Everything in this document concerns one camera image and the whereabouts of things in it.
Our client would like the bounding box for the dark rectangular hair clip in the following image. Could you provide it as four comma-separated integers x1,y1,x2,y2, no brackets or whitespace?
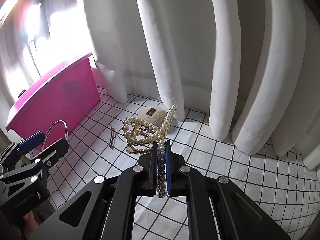
108,125,117,150

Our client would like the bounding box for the pink plastic storage bin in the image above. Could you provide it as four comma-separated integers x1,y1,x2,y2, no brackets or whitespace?
5,53,100,139

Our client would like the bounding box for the white curtain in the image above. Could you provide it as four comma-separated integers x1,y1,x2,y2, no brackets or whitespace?
1,0,319,170

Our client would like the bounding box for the large silver bangle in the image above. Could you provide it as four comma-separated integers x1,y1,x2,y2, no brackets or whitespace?
41,120,68,150

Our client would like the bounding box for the person's left hand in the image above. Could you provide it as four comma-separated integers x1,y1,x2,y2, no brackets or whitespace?
23,211,39,231

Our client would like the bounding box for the white black grid tablecloth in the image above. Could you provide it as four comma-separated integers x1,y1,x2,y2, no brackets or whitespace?
24,86,320,240

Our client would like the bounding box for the pearl hair claw clip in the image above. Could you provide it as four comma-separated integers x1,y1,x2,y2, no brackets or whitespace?
122,105,177,198

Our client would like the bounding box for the beige fluffy pouch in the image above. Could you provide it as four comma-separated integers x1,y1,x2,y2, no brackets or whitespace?
138,106,172,134

